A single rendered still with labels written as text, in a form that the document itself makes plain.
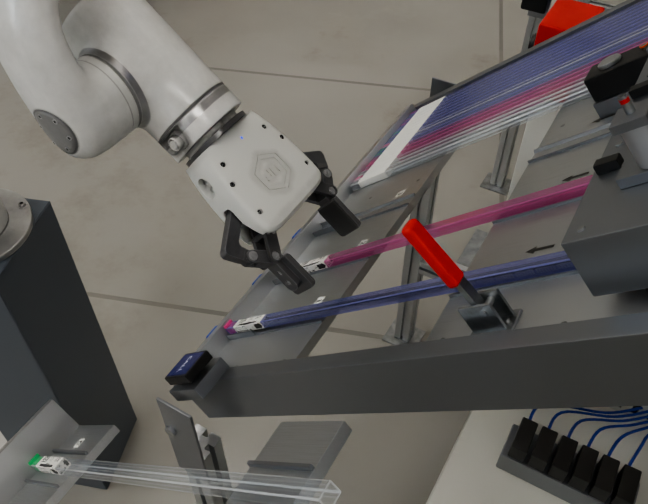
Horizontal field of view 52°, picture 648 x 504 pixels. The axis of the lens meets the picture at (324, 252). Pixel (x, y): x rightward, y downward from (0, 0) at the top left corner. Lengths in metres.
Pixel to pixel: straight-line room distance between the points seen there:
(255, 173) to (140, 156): 1.78
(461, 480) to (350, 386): 0.32
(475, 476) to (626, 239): 0.53
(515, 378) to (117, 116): 0.38
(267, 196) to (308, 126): 1.84
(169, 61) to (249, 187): 0.13
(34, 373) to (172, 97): 0.75
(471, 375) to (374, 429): 1.12
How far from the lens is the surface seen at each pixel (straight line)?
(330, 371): 0.62
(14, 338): 1.19
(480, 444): 0.94
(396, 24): 3.11
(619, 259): 0.46
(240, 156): 0.63
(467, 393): 0.54
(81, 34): 0.65
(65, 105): 0.59
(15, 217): 1.15
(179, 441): 0.87
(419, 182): 0.92
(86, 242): 2.13
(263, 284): 0.93
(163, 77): 0.62
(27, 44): 0.58
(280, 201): 0.63
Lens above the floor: 1.43
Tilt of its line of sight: 46 degrees down
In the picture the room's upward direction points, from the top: straight up
